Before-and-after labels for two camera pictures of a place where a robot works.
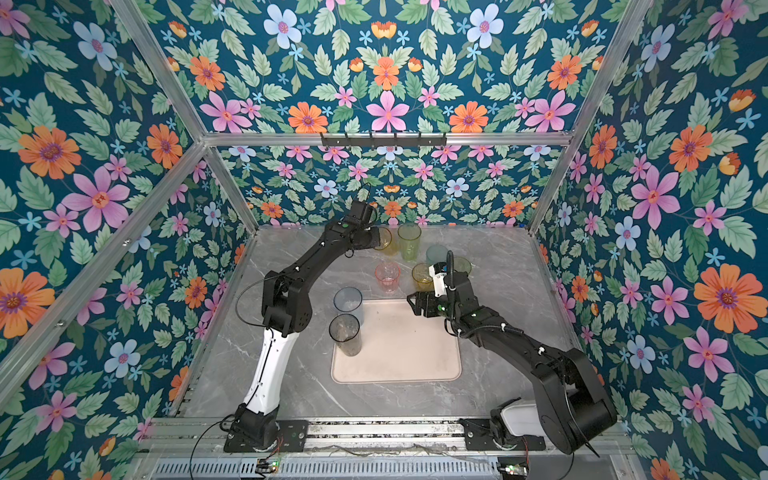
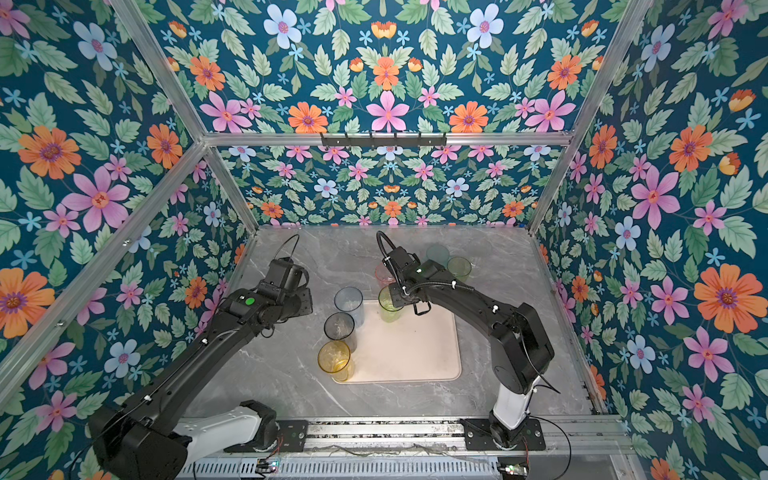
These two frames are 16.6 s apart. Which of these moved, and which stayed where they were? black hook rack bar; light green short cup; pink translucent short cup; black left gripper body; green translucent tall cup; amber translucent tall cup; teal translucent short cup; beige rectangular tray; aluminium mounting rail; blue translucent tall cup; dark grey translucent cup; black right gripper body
Moved: green translucent tall cup; amber translucent tall cup; black left gripper body; black right gripper body
Stayed: black hook rack bar; aluminium mounting rail; teal translucent short cup; dark grey translucent cup; blue translucent tall cup; beige rectangular tray; pink translucent short cup; light green short cup
